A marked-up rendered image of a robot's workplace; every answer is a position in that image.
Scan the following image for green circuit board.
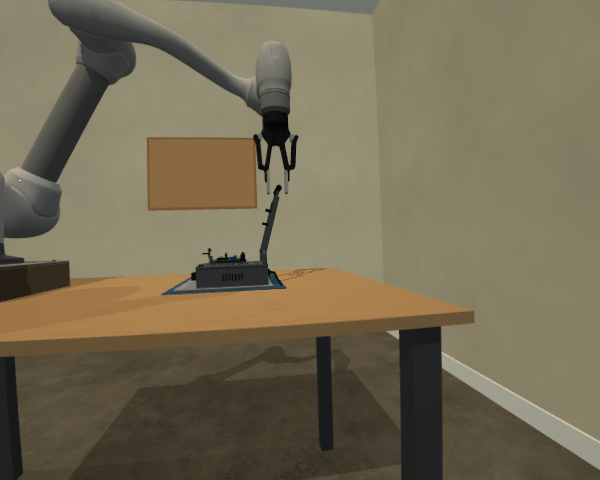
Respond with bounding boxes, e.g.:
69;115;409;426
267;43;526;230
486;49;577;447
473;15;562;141
213;255;240;261

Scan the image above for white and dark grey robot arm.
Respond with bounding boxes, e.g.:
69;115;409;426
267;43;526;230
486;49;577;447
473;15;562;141
0;0;292;265

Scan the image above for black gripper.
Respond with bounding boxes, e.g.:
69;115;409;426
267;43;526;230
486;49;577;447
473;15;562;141
253;110;298;194

